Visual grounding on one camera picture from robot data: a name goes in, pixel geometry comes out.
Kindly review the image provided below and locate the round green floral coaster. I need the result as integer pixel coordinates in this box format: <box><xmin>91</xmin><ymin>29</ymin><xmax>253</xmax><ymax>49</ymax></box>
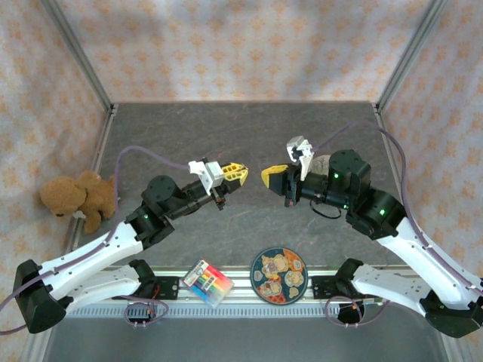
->
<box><xmin>311</xmin><ymin>154</ymin><xmax>331</xmax><ymax>176</ymax></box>

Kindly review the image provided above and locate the round blue bear print plate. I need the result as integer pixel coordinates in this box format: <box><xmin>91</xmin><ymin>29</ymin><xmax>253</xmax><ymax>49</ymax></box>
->
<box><xmin>250</xmin><ymin>247</ymin><xmax>309</xmax><ymax>305</ymax></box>

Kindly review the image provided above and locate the clear box of coloured markers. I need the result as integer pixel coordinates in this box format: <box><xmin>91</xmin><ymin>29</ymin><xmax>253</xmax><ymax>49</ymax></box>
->
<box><xmin>181</xmin><ymin>257</ymin><xmax>235</xmax><ymax>308</ymax></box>

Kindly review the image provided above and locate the brown teddy bear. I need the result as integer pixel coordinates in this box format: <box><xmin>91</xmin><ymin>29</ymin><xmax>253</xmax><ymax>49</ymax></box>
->
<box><xmin>39</xmin><ymin>170</ymin><xmax>120</xmax><ymax>234</ymax></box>

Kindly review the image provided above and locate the orange patterned white cloth backdrop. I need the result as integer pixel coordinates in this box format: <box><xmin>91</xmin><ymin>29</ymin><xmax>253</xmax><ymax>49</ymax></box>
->
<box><xmin>380</xmin><ymin>0</ymin><xmax>483</xmax><ymax>362</ymax></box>
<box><xmin>0</xmin><ymin>0</ymin><xmax>112</xmax><ymax>362</ymax></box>
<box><xmin>56</xmin><ymin>0</ymin><xmax>438</xmax><ymax>103</ymax></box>

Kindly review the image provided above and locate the small black electronics box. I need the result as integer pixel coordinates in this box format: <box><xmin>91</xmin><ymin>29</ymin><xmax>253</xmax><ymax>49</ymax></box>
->
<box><xmin>337</xmin><ymin>303</ymin><xmax>365</xmax><ymax>327</ymax></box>
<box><xmin>126</xmin><ymin>303</ymin><xmax>156</xmax><ymax>328</ymax></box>

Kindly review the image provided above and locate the grey metal panel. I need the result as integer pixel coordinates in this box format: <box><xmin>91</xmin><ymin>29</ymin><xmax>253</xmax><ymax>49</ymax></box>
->
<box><xmin>39</xmin><ymin>315</ymin><xmax>460</xmax><ymax>362</ymax></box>

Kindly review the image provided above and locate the thin black gripper wire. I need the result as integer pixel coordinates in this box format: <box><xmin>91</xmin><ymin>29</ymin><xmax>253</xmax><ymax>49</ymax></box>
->
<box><xmin>309</xmin><ymin>199</ymin><xmax>343</xmax><ymax>220</ymax></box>

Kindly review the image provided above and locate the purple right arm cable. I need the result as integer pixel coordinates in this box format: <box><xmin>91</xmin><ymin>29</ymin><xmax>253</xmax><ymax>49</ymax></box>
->
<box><xmin>311</xmin><ymin>122</ymin><xmax>483</xmax><ymax>328</ymax></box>

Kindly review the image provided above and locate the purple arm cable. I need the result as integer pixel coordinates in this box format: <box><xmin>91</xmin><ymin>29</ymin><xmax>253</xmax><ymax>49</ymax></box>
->
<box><xmin>0</xmin><ymin>146</ymin><xmax>192</xmax><ymax>336</ymax></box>
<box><xmin>311</xmin><ymin>122</ymin><xmax>483</xmax><ymax>328</ymax></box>

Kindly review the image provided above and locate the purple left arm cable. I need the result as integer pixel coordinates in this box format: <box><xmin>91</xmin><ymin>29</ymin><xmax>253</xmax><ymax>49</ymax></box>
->
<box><xmin>0</xmin><ymin>146</ymin><xmax>192</xmax><ymax>336</ymax></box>

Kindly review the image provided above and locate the aluminium table side rail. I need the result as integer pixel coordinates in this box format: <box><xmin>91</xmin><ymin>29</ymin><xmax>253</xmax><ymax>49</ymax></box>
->
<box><xmin>371</xmin><ymin>103</ymin><xmax>420</xmax><ymax>242</ymax></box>
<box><xmin>60</xmin><ymin>104</ymin><xmax>118</xmax><ymax>272</ymax></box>

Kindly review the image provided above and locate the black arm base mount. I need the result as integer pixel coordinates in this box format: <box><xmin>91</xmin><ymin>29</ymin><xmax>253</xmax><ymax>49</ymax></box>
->
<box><xmin>311</xmin><ymin>275</ymin><xmax>339</xmax><ymax>299</ymax></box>
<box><xmin>152</xmin><ymin>276</ymin><xmax>180</xmax><ymax>301</ymax></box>

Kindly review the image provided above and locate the aluminium front mounting rail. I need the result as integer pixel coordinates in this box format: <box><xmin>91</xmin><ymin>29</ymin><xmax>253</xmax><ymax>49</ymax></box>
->
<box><xmin>73</xmin><ymin>265</ymin><xmax>423</xmax><ymax>305</ymax></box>

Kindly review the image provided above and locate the grey slotted cable duct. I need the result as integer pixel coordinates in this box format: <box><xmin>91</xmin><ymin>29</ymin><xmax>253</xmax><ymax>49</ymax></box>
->
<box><xmin>60</xmin><ymin>303</ymin><xmax>343</xmax><ymax>318</ymax></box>

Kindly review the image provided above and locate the aluminium frame post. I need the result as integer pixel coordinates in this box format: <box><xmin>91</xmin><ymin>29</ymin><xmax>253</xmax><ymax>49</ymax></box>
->
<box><xmin>375</xmin><ymin>0</ymin><xmax>454</xmax><ymax>114</ymax></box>
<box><xmin>39</xmin><ymin>0</ymin><xmax>118</xmax><ymax>114</ymax></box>

